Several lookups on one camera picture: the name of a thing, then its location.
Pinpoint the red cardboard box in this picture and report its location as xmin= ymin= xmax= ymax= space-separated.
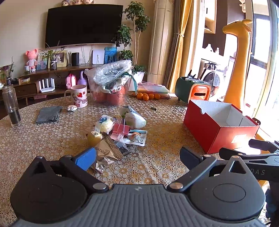
xmin=183 ymin=100 xmax=259 ymax=154

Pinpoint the glass bottle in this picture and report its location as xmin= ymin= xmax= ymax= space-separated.
xmin=2 ymin=85 xmax=22 ymax=128

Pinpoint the purple toy vase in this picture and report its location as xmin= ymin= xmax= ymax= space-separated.
xmin=77 ymin=71 xmax=88 ymax=86

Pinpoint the pink pig plush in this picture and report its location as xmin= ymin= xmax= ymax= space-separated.
xmin=25 ymin=49 xmax=38 ymax=72

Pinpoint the yellow curtain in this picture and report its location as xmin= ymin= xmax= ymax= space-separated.
xmin=164 ymin=0 xmax=193 ymax=93

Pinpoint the white wifi router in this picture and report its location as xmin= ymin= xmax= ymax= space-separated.
xmin=38 ymin=78 xmax=55 ymax=93

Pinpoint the bag of dark beads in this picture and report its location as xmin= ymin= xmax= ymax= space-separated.
xmin=114 ymin=140 xmax=131 ymax=156

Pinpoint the black flat television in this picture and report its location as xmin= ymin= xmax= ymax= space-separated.
xmin=45 ymin=4 xmax=123 ymax=47

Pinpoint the photo frame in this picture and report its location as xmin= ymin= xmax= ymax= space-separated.
xmin=53 ymin=50 xmax=68 ymax=68

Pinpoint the small potted plant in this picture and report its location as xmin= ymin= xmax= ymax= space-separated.
xmin=40 ymin=41 xmax=65 ymax=70

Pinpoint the black speaker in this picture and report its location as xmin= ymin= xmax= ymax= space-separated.
xmin=71 ymin=53 xmax=80 ymax=66

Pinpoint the green orange tissue box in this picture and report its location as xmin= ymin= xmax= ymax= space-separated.
xmin=175 ymin=77 xmax=211 ymax=103

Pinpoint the potted green tree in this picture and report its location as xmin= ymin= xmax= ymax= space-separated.
xmin=112 ymin=1 xmax=150 ymax=75

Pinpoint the orange tangerine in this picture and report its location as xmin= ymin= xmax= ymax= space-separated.
xmin=148 ymin=94 xmax=155 ymax=100
xmin=142 ymin=95 xmax=149 ymax=101
xmin=154 ymin=94 xmax=161 ymax=100
xmin=137 ymin=93 xmax=143 ymax=100

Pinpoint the pink strawberry mug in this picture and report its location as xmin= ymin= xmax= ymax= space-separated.
xmin=64 ymin=85 xmax=88 ymax=108

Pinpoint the blueberry bun packet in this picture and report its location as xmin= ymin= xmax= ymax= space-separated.
xmin=95 ymin=115 xmax=116 ymax=134

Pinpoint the wooden tv cabinet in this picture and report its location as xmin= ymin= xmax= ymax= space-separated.
xmin=14 ymin=64 xmax=97 ymax=99

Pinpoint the pink toy kettle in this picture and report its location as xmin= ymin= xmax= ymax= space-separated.
xmin=65 ymin=73 xmax=77 ymax=89

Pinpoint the clear tub with plastic bag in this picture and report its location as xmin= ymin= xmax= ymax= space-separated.
xmin=85 ymin=60 xmax=138 ymax=106

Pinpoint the sausage snack packet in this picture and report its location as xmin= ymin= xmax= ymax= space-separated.
xmin=123 ymin=130 xmax=148 ymax=147

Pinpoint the pink binder clip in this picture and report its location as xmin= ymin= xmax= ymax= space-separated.
xmin=112 ymin=123 xmax=130 ymax=136

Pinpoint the white green snack bag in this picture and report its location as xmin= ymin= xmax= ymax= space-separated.
xmin=119 ymin=106 xmax=147 ymax=129

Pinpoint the grey folded cloth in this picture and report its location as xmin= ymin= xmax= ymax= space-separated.
xmin=35 ymin=106 xmax=62 ymax=124

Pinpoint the small cartoon plush charm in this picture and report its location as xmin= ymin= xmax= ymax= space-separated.
xmin=67 ymin=105 xmax=77 ymax=112

